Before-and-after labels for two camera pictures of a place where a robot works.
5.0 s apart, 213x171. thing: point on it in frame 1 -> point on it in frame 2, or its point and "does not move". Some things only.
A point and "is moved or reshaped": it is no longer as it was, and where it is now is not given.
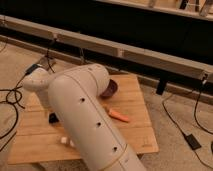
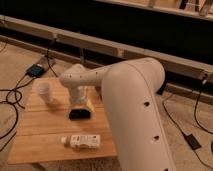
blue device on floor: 32,68 does not move
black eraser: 53,118 is moved or reshaped
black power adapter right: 193,143 does not move
